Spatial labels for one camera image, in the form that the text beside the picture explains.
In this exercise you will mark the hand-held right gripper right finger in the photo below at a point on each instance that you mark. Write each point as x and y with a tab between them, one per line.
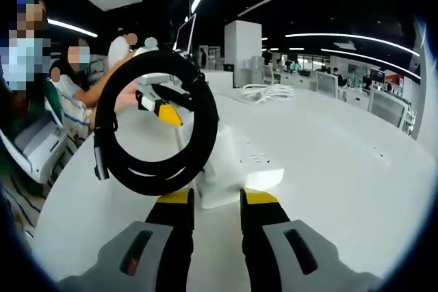
273	247

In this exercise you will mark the person's striped white shirt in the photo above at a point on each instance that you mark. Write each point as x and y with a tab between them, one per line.
73	114

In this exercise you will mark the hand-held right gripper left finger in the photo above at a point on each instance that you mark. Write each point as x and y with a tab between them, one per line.
154	247

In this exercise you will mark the white power strip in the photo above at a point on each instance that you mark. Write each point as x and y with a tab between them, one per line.
263	172

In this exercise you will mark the white mesh office chair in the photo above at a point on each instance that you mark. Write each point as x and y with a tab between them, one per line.
326	83
268	73
388	109

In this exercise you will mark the person's left hand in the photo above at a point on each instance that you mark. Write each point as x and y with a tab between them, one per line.
127	98

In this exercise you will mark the white framed monitor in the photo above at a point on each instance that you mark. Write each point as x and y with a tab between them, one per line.
185	33

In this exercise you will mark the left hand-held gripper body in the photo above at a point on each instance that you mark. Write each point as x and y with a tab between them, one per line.
157	79

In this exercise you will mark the red wall screen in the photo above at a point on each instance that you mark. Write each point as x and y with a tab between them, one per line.
393	80

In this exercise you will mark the white charger brick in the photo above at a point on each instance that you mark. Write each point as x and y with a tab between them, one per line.
222	169

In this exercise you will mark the person's green vest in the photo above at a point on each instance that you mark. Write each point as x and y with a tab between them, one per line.
53	100

